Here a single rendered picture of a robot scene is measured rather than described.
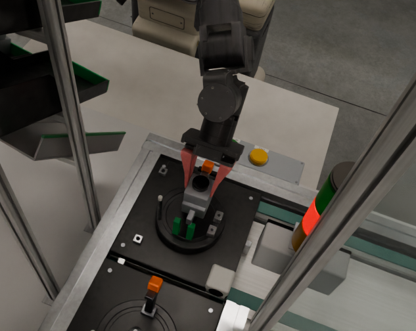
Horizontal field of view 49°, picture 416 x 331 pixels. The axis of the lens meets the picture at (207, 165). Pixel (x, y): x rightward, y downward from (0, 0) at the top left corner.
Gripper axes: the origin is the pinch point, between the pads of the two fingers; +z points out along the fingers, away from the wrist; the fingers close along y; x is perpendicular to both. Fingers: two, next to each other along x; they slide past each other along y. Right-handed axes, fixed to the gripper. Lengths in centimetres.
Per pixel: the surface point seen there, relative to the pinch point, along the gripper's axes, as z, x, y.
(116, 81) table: -4, 45, -37
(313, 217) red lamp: -11.1, -25.1, 16.4
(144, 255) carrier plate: 16.8, -0.1, -6.4
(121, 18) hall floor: -9, 194, -98
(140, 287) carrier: 20.5, -4.8, -4.5
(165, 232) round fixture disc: 12.2, 2.7, -4.1
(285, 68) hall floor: -10, 196, 4
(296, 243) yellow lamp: -5.5, -21.0, 16.4
